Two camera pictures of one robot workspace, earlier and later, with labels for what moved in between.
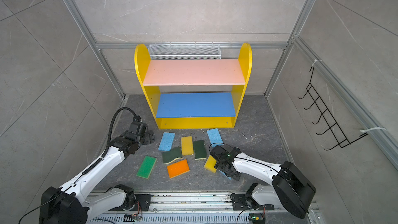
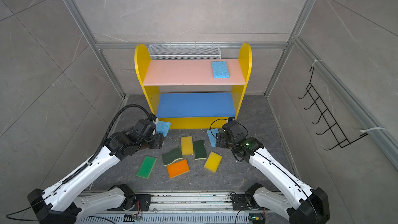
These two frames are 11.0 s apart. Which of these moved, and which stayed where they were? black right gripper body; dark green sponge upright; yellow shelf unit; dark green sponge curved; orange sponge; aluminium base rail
Moved: black right gripper body
Stayed: dark green sponge upright; yellow shelf unit; dark green sponge curved; aluminium base rail; orange sponge
